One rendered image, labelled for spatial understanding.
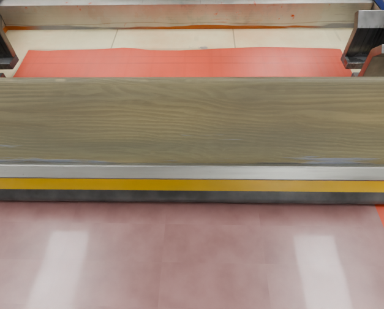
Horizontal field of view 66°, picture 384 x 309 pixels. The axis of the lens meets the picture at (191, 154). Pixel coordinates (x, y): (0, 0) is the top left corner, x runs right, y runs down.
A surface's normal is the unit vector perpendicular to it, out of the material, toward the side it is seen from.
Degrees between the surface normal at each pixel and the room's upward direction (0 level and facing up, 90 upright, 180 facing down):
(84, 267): 0
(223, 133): 46
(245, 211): 0
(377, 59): 90
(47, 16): 90
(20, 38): 0
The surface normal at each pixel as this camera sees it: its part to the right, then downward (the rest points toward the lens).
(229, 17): -0.03, 0.78
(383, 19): -0.04, 0.11
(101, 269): -0.02, -0.63
